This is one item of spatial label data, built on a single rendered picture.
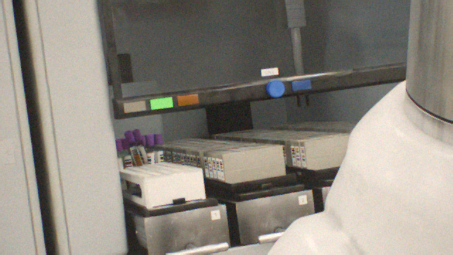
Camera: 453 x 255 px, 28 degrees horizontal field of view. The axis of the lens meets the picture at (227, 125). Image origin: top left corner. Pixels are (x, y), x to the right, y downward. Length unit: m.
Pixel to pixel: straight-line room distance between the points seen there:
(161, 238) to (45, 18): 0.40
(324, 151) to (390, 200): 1.18
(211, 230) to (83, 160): 0.24
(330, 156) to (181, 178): 0.29
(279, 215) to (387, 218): 1.07
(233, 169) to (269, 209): 0.10
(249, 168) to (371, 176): 1.12
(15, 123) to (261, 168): 0.42
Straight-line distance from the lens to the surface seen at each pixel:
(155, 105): 1.48
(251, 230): 1.47
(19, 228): 1.48
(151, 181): 1.45
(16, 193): 1.47
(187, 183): 1.47
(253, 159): 1.54
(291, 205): 1.49
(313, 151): 1.58
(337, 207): 0.46
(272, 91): 1.53
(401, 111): 0.45
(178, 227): 1.43
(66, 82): 1.48
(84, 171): 1.48
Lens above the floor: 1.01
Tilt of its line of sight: 3 degrees down
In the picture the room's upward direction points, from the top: 7 degrees counter-clockwise
